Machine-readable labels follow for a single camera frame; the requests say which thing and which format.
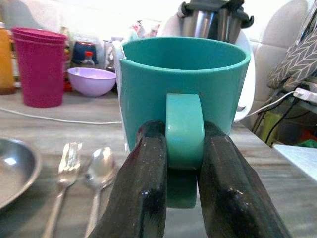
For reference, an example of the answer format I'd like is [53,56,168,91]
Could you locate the white power adapter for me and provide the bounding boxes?
[293,87,317,102]

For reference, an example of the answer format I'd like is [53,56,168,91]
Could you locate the dark blue jar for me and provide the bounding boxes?
[71,41,99,65]

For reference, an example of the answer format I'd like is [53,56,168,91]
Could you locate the orange juice bottle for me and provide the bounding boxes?
[0,21,16,95]

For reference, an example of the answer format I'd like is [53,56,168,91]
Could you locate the magenta plastic cup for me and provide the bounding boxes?
[11,27,68,108]

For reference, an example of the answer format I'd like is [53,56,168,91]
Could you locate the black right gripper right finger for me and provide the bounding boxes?
[198,120,293,238]

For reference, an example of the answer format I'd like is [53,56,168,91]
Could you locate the grey metal plate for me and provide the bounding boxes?
[0,137,42,210]

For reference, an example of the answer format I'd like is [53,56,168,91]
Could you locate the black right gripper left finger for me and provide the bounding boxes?
[88,120,168,238]

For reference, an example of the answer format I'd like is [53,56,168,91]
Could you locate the white board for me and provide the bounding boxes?
[272,144,317,183]

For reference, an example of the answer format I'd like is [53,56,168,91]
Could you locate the red capped sauce bottle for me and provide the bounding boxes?
[80,51,96,68]

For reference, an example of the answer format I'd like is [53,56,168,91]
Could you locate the silver metal fork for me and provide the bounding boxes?
[42,141,83,238]

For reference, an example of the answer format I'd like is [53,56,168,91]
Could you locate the grey patterned cloth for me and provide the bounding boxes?
[266,29,317,92]

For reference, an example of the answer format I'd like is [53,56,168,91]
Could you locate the white cable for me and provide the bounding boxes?
[0,107,122,125]

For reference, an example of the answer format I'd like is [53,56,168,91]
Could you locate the silver metal spoon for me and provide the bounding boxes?
[84,146,117,238]

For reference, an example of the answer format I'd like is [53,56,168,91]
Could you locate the teal ceramic mug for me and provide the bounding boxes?
[119,36,252,209]

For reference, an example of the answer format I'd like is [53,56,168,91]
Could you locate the white kitchen food processor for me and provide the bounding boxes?
[158,0,256,122]

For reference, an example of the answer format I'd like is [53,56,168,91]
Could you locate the lilac plastic bowl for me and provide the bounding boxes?
[67,67,117,98]

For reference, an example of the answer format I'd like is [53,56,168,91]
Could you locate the black cable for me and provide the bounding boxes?
[264,98,306,144]

